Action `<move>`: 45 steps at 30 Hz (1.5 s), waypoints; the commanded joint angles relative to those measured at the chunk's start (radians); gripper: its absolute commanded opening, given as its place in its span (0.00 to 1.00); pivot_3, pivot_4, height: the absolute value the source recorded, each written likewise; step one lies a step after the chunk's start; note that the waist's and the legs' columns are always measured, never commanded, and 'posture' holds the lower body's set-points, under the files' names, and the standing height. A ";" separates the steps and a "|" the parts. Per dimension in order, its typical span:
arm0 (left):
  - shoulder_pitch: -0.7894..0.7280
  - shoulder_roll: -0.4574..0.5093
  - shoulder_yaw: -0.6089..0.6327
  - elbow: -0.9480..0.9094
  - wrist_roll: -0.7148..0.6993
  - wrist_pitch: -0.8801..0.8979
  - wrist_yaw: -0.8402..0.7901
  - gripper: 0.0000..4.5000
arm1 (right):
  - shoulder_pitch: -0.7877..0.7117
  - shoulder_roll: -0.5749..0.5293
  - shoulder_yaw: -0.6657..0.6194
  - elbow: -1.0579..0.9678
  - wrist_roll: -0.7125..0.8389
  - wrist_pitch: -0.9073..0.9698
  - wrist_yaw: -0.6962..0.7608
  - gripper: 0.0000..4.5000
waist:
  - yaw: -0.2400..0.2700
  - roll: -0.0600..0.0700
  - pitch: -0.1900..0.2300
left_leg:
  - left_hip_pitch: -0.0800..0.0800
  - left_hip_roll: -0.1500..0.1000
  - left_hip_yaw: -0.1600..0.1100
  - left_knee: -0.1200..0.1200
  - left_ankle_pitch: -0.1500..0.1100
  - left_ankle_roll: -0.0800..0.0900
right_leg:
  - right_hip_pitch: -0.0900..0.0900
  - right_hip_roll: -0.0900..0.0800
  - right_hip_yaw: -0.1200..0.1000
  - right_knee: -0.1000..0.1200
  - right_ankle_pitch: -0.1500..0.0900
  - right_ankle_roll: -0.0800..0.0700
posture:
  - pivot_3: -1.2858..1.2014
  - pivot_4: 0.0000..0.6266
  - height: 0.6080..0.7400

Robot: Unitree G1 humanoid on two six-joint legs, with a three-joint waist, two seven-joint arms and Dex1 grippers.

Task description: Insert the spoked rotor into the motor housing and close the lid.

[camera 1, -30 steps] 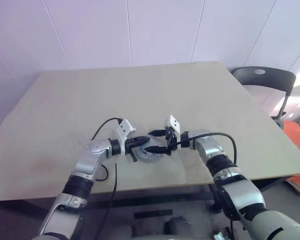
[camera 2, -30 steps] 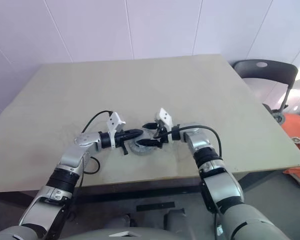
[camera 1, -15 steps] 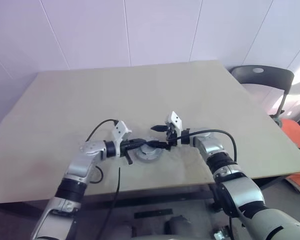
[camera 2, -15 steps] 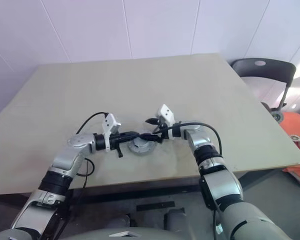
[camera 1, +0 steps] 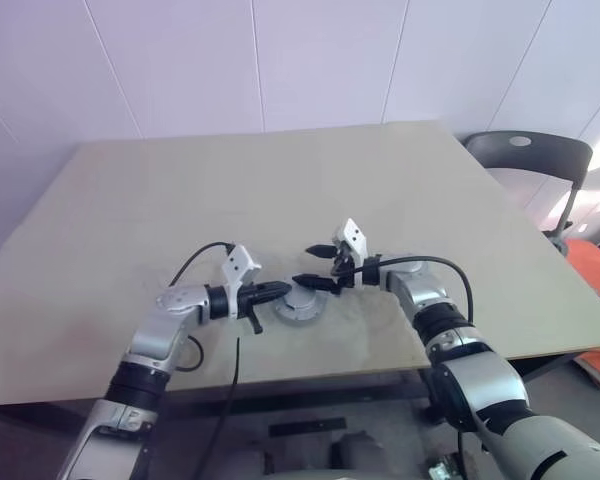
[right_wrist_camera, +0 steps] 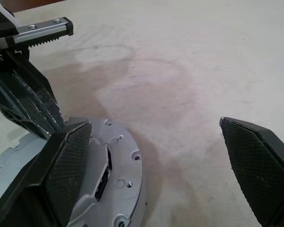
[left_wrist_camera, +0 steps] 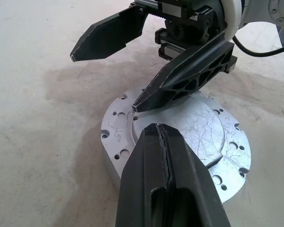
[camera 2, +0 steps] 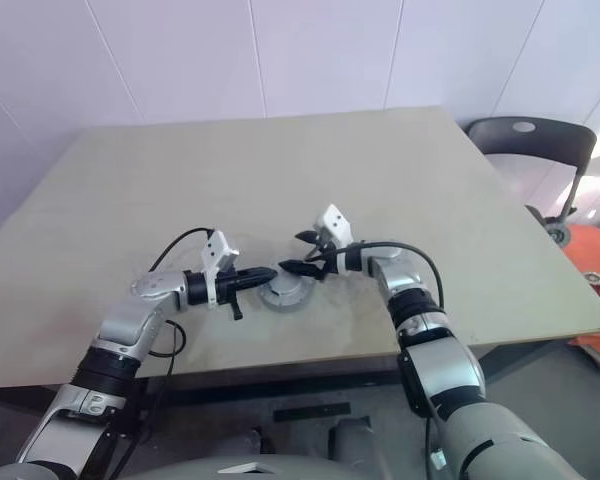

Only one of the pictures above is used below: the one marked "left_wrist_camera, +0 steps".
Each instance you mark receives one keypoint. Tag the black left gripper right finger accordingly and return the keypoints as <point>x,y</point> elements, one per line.
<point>194,189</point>

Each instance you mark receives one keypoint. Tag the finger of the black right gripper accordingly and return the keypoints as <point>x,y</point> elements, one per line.
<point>104,37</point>

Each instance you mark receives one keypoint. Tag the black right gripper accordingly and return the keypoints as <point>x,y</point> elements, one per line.
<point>187,30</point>

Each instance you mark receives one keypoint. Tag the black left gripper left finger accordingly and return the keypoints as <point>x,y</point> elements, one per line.
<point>142,177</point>

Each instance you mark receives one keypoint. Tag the silver lid with circuit board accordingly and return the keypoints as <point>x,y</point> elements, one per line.
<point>203,132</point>

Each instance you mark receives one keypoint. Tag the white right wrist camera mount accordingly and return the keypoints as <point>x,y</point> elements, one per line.
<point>234,19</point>

